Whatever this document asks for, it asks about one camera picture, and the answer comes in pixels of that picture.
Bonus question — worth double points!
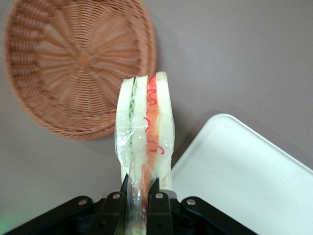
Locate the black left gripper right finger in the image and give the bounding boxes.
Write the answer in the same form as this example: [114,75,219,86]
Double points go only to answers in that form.
[146,177,260,235]

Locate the brown wicker basket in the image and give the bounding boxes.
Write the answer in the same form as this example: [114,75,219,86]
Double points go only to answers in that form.
[3,0,157,141]

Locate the cream plastic tray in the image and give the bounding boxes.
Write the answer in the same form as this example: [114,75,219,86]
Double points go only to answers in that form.
[170,113,313,235]

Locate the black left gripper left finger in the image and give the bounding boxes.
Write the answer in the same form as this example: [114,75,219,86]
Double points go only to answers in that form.
[0,174,130,235]

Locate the triangle sandwich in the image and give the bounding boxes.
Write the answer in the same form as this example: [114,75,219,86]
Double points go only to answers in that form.
[114,70,176,235]

